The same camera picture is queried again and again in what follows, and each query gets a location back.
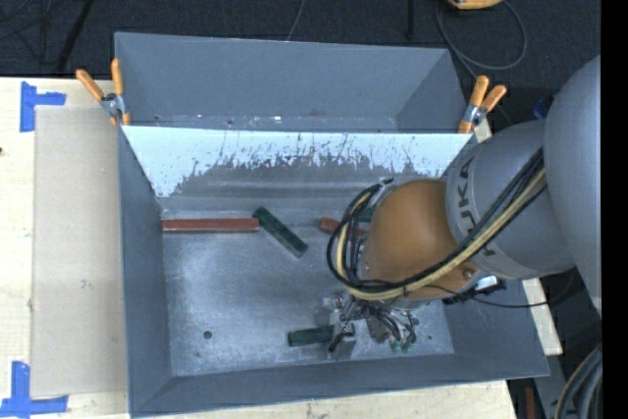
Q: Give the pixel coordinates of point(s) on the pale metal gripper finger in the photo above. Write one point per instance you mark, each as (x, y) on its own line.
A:
(328, 316)
(345, 346)

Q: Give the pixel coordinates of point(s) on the pale cardboard board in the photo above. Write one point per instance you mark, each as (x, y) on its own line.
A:
(78, 250)

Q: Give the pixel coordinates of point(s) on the grey metal bin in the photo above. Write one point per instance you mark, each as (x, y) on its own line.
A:
(245, 294)

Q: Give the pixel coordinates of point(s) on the dark green flat block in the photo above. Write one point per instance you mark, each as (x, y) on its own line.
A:
(280, 231)
(309, 337)

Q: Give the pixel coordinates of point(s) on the red-brown flat block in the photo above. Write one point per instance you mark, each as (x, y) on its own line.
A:
(329, 225)
(211, 225)

